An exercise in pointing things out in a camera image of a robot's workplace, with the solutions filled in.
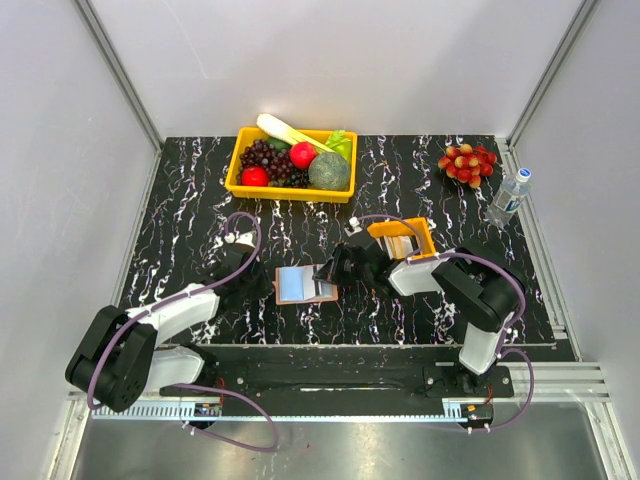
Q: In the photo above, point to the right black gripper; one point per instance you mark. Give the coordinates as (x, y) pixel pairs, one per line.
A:
(326, 273)

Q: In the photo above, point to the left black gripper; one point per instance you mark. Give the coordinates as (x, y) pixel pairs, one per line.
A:
(266, 285)

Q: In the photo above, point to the orange card box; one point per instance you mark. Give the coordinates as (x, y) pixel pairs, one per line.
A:
(420, 230)

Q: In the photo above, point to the yellow fruit tray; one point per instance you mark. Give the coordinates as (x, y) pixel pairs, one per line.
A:
(246, 136)

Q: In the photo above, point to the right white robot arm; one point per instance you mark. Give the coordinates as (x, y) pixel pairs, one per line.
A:
(488, 292)

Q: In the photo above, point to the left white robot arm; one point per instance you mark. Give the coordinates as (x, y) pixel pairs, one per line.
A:
(119, 357)

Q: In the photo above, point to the stack of cards in box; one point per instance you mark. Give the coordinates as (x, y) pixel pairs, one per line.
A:
(398, 247)

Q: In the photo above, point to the black grape bunch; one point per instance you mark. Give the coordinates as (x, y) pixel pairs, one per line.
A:
(294, 178)

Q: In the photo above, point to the green netted melon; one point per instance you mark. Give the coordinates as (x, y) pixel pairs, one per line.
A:
(329, 171)

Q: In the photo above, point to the red apple left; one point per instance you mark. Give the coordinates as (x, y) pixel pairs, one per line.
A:
(255, 176)

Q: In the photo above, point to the red apple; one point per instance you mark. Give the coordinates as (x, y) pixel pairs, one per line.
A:
(302, 155)
(255, 176)

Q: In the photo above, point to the red apple right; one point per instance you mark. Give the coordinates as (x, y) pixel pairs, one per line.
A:
(302, 155)

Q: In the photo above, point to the purple grape bunch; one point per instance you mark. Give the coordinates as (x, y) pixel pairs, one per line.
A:
(260, 153)

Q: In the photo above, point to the green avocado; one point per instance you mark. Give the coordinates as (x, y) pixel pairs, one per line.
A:
(278, 145)

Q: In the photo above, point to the white green leek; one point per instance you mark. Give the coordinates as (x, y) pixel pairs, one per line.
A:
(338, 141)

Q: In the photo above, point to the clear plastic water bottle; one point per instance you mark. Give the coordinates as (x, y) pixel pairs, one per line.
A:
(509, 197)

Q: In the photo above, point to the aluminium frame rail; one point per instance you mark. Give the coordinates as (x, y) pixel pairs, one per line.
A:
(98, 32)

